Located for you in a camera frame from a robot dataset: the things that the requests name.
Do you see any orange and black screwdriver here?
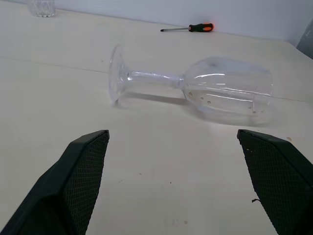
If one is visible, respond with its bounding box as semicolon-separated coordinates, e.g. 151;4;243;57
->
160;22;215;33

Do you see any clear wine glass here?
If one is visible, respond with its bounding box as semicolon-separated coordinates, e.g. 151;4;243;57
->
108;43;274;124

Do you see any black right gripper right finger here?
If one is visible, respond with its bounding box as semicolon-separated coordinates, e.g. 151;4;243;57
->
236;129;313;235

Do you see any clear glass tumbler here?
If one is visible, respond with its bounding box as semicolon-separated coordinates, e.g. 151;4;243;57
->
27;0;56;18

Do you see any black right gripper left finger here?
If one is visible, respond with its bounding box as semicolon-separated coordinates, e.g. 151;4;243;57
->
0;129;110;235

